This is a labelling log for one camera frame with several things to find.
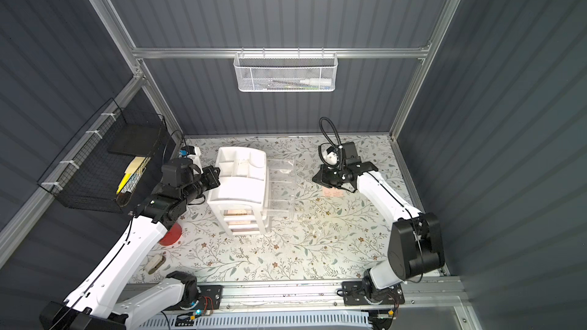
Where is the beige eraser block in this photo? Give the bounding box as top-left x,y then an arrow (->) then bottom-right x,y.
144,254 -> 166,275

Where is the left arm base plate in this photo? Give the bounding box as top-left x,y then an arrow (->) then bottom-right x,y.
179,285 -> 223,312

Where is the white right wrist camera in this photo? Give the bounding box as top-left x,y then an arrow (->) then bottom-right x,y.
322,146 -> 339,166

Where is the red pencil cup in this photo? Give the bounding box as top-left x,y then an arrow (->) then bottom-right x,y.
158,222 -> 183,247

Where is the black right camera cable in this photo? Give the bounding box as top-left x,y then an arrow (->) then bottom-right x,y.
318,116 -> 344,157

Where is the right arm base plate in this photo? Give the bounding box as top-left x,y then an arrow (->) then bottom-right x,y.
336,280 -> 405,306

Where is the black notebook in basket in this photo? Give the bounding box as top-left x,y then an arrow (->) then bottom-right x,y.
107,125 -> 160,157

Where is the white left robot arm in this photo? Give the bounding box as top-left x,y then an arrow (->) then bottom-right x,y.
39,157 -> 221,329

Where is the pink postcards stack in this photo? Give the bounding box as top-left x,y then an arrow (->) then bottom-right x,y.
322,187 -> 345,198

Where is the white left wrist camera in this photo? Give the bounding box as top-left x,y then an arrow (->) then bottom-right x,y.
179,145 -> 202,168

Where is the yellow sticky notes pad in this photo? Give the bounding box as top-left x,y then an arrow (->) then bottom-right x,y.
125,157 -> 145,174

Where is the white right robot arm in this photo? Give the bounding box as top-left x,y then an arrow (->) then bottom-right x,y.
312,142 -> 446,292

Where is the white marker in basket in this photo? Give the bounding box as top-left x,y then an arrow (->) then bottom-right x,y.
299,78 -> 333,88

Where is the white desk drawer organizer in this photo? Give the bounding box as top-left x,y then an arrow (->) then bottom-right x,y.
206,147 -> 270,236

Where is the white wire mesh basket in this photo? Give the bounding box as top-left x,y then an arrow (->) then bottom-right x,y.
233,53 -> 339,93

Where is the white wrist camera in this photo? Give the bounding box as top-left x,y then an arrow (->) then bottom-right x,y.
179,145 -> 202,168
322,146 -> 339,166

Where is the black wire wall basket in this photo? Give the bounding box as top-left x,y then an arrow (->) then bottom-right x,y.
38,103 -> 174,213

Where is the clear plastic drawer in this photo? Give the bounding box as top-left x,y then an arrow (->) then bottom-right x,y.
267,159 -> 297,219

